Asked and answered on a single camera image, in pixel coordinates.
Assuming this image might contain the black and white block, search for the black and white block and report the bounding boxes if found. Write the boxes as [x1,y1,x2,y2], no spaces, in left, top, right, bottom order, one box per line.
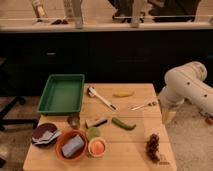
[85,117,108,128]

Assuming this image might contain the small cup with orange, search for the small cup with orange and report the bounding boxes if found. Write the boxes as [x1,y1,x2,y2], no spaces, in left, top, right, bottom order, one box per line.
[88,137,106,158]

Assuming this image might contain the dark maroon plate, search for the dark maroon plate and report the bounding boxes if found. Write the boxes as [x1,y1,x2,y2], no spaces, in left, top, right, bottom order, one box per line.
[31,123,58,146]

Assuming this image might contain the dark grape bunch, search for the dark grape bunch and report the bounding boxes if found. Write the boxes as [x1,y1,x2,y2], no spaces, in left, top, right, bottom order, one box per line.
[146,134,160,163]

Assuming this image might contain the white handled brush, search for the white handled brush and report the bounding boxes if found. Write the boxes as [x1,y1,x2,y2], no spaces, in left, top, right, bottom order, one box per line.
[87,87,116,110]

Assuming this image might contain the green chili pepper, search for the green chili pepper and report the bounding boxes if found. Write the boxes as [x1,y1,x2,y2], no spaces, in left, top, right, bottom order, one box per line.
[111,117,136,131]

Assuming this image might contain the black office chair base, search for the black office chair base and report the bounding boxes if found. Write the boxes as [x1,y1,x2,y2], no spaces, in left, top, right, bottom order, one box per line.
[0,57,40,132]

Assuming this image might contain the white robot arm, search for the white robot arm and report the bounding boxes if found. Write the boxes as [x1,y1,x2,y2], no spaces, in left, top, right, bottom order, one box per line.
[158,61,213,124]

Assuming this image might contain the grey cloth on plate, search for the grey cloth on plate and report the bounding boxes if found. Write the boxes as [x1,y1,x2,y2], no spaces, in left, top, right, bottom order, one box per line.
[33,130,62,145]

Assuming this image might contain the green plastic tray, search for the green plastic tray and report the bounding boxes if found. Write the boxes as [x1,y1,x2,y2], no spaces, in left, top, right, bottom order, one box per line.
[37,74,85,116]

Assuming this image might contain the blue-grey sponge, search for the blue-grey sponge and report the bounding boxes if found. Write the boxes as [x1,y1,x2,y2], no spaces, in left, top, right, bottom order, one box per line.
[62,135,84,157]

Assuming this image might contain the orange bowl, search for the orange bowl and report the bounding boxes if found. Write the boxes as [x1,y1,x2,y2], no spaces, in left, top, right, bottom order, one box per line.
[55,130,88,162]

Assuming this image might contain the yellow banana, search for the yellow banana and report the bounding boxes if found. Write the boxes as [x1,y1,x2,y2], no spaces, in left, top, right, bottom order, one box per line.
[113,91,134,98]

